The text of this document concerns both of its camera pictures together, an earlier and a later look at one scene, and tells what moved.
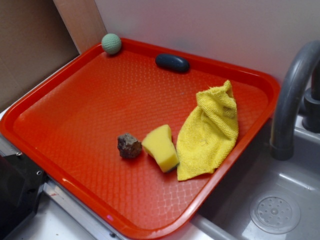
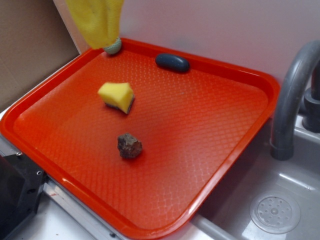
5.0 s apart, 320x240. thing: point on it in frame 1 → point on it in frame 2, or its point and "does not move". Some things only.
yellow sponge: x=158 y=143 → x=120 y=95
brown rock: x=128 y=146 does not move
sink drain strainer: x=275 y=213 does not move
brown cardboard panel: x=34 y=40 does not move
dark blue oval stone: x=172 y=62 does not move
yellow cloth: x=208 y=134 → x=99 y=20
